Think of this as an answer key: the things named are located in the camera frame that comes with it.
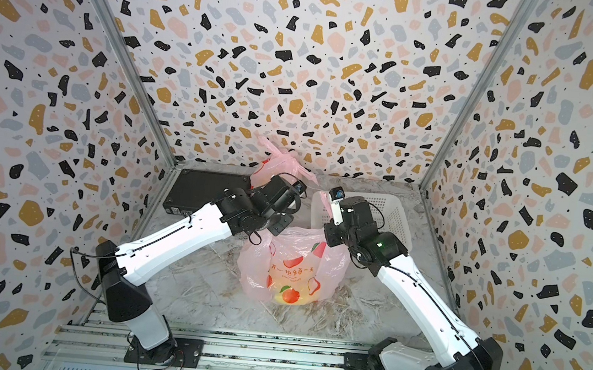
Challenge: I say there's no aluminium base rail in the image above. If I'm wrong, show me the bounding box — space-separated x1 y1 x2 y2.
39 310 370 370

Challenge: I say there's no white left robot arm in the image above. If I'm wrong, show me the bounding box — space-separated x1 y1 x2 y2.
92 173 307 368

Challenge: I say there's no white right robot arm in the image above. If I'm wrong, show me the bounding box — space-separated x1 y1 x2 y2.
324 187 503 370

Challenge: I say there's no pink plastic bag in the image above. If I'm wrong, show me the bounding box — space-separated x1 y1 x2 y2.
250 136 319 188
234 182 358 311

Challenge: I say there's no white perforated plastic basket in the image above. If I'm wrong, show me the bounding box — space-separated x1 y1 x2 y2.
310 191 412 250

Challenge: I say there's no black ribbed carry case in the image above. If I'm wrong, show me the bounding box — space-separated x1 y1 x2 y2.
162 169 250 217

